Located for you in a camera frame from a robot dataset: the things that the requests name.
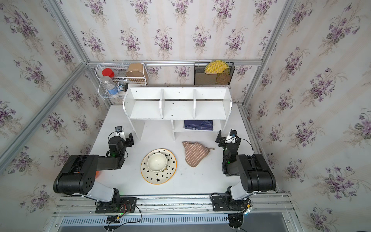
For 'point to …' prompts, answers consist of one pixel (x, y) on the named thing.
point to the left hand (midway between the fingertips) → (127, 134)
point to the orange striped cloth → (195, 152)
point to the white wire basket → (114, 77)
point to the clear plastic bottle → (109, 85)
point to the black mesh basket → (201, 78)
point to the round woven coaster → (222, 79)
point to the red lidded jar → (108, 72)
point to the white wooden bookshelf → (190, 108)
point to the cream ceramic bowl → (157, 162)
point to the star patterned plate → (160, 178)
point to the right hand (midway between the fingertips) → (229, 132)
